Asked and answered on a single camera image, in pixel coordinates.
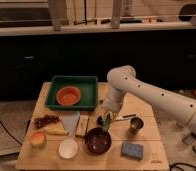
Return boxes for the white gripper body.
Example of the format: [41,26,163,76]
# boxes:
[103,87,125,113]

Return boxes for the green pepper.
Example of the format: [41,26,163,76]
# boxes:
[103,113,111,132]

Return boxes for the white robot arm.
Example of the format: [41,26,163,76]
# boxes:
[103,65,196,134]

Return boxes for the dark purple bowl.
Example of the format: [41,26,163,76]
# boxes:
[84,127,112,155]

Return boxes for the orange bowl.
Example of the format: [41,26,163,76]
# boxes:
[56,86,81,106]

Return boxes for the green plastic tray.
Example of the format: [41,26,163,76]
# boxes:
[45,75,98,111]

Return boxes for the metal cup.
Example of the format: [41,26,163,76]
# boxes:
[129,117,144,135]

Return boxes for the wooden block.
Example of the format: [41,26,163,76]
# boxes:
[76,115,89,137]

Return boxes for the grey triangular cloth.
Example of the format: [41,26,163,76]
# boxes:
[62,111,80,136]

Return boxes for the blue sponge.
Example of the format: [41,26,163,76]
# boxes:
[121,141,143,160]

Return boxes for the yellow banana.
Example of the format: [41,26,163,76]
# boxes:
[44,125,68,136]

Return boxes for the white oval plate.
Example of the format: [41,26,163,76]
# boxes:
[58,138,78,159]

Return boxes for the bunch of dark grapes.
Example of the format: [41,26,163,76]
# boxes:
[34,115,59,129]

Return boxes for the orange peach fruit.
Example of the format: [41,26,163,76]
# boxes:
[30,131,46,148]

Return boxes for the black handled knife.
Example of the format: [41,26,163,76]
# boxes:
[115,114,136,121]

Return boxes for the black cable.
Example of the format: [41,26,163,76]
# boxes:
[0,109,24,147]

